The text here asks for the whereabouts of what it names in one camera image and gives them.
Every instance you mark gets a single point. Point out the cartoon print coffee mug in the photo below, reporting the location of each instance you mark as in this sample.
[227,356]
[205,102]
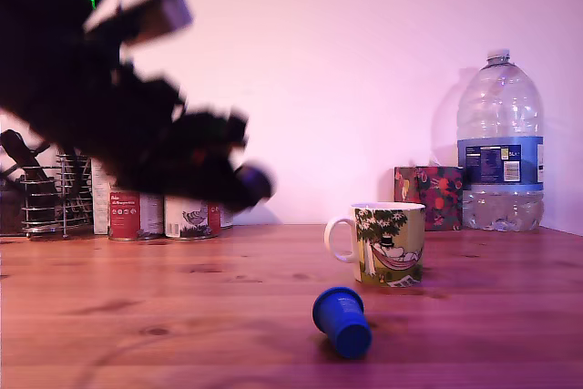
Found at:
[391,243]

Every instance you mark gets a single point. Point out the grey camera box on bracket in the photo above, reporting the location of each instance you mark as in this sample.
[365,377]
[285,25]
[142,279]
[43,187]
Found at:
[173,8]

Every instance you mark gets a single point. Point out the floral pattern box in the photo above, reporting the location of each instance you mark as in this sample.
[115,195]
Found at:
[439,197]

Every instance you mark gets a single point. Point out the red label can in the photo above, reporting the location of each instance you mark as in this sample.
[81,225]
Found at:
[129,216]

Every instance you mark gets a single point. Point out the blue coffee capsule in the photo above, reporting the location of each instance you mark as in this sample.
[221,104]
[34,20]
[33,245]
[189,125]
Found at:
[346,323]

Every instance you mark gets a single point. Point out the large clear water bottle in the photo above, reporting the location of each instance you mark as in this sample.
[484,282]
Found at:
[501,134]

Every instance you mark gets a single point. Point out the dark grey coffee capsule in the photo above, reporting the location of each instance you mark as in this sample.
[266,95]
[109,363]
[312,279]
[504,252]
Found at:
[258,181]

